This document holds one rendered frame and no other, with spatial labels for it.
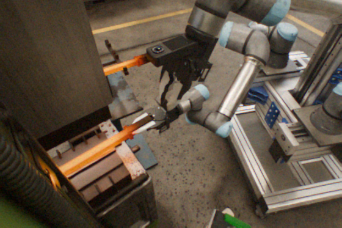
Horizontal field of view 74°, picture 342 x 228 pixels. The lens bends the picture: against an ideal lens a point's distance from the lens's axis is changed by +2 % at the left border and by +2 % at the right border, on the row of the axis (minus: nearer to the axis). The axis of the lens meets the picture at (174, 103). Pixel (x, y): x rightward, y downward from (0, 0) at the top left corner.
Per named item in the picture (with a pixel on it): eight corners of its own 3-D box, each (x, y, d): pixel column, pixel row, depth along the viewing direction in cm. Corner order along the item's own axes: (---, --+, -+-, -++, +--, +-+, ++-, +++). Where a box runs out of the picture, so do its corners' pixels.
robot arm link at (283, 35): (287, 55, 128) (297, 34, 118) (264, 47, 134) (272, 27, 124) (294, 46, 135) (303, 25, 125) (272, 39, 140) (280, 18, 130)
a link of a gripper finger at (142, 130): (137, 145, 83) (157, 132, 86) (135, 136, 78) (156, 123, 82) (133, 140, 84) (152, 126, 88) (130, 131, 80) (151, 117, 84)
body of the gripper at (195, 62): (203, 84, 57) (225, 40, 52) (181, 85, 51) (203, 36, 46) (184, 69, 62) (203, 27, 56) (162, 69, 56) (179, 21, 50)
